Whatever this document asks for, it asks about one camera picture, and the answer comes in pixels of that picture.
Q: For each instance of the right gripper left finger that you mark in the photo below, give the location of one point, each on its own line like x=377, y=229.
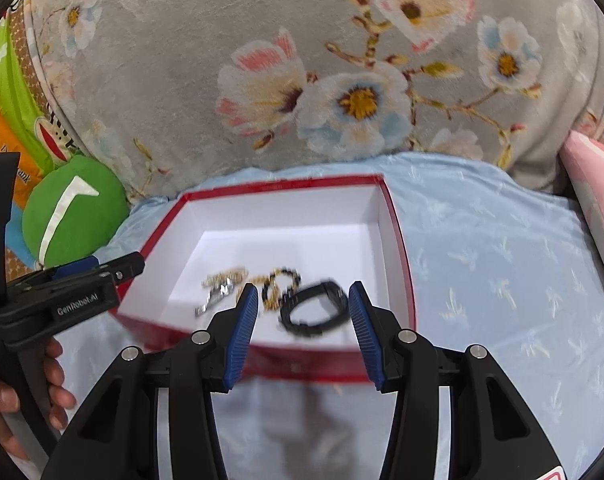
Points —
x=113, y=434

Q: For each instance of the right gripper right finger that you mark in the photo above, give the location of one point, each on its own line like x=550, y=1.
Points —
x=494, y=434

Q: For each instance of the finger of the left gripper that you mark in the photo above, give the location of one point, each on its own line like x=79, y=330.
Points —
x=76, y=267
x=122, y=269

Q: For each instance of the black wristwatch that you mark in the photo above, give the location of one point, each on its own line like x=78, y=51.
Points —
x=314, y=310

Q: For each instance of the red jewelry box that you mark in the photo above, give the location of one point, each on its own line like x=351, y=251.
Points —
x=343, y=229

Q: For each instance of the left hand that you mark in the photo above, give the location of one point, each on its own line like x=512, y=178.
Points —
x=62, y=400

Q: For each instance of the green round plush cushion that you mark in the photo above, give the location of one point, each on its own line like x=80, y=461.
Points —
x=73, y=212

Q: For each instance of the colourful monkey cartoon bedding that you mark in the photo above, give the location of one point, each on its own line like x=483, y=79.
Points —
x=28, y=127

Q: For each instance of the light blue bed sheet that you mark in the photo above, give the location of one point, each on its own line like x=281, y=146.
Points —
x=493, y=263

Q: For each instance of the grey floral blanket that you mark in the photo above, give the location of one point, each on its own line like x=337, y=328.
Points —
x=170, y=93

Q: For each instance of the pink white pillow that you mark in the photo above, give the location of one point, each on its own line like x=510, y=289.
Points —
x=583, y=159

